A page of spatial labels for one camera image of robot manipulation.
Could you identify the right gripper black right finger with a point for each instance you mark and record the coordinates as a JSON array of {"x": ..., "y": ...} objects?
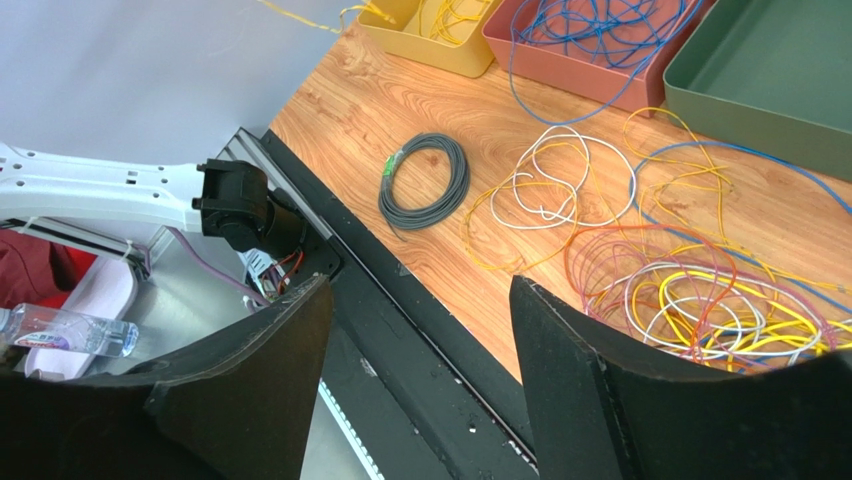
[{"x": 603, "y": 405}]

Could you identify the dark red cloth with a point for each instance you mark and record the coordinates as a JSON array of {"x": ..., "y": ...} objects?
[{"x": 39, "y": 272}]

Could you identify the red plastic bin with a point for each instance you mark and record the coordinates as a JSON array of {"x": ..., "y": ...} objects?
[{"x": 612, "y": 52}]

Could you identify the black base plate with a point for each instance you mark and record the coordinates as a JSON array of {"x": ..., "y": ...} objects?
[{"x": 425, "y": 398}]

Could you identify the green plastic bin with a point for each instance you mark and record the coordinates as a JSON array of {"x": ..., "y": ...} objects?
[{"x": 772, "y": 76}]

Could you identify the yellow plastic bin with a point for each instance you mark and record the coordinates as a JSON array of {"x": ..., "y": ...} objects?
[{"x": 446, "y": 34}]

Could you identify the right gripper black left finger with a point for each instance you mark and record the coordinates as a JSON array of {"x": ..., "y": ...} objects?
[{"x": 236, "y": 404}]

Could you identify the clear plastic water bottle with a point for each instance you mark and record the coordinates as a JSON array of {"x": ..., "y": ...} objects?
[{"x": 34, "y": 326}]

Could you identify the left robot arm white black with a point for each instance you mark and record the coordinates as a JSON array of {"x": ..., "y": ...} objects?
[{"x": 216, "y": 198}]

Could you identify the pink plastic tray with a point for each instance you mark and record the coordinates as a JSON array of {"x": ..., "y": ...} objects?
[{"x": 106, "y": 291}]

